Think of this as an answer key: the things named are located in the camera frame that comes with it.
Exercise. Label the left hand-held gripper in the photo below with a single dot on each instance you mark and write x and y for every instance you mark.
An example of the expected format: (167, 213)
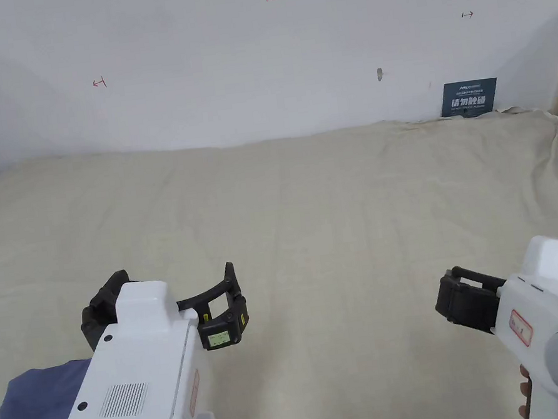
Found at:
(136, 367)

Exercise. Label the person's right hand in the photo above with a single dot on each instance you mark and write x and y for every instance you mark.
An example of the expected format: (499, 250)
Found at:
(525, 390)

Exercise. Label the bed with beige sheet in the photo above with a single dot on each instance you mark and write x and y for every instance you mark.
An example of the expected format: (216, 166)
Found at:
(320, 215)

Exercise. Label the dark blue sign card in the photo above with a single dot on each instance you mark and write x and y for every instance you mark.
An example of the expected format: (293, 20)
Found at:
(467, 97)

